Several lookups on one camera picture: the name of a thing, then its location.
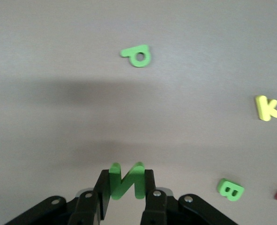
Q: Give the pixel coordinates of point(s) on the green foam letter B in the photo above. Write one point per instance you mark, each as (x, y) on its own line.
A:
(222, 187)

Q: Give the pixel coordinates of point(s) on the yellow foam letter K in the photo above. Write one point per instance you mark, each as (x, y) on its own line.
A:
(263, 110)

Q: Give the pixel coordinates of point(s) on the green foam capital N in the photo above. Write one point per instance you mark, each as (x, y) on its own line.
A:
(138, 182)

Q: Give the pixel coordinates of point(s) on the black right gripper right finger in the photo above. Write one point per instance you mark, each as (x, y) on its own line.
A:
(161, 208)

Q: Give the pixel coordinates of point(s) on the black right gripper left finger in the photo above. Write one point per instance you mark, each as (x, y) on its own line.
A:
(86, 208)

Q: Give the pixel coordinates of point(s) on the green foam letter P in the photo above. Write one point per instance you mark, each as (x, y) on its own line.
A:
(129, 52)

